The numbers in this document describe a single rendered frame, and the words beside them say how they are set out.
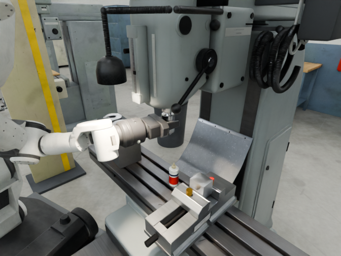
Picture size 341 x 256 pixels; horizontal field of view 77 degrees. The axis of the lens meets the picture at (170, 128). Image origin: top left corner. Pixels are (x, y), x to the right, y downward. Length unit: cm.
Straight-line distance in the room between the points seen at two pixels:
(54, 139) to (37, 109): 164
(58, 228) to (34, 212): 26
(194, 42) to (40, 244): 115
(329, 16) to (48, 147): 84
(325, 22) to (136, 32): 46
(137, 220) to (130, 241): 9
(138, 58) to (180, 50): 11
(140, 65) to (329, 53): 435
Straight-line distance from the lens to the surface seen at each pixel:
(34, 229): 145
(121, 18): 796
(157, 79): 61
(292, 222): 228
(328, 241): 229
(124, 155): 103
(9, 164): 110
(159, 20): 59
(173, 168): 89
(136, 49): 61
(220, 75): 73
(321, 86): 487
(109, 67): 53
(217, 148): 109
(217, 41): 70
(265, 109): 98
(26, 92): 233
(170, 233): 70
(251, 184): 117
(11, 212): 132
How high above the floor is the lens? 156
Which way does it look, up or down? 27 degrees down
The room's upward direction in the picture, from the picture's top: straight up
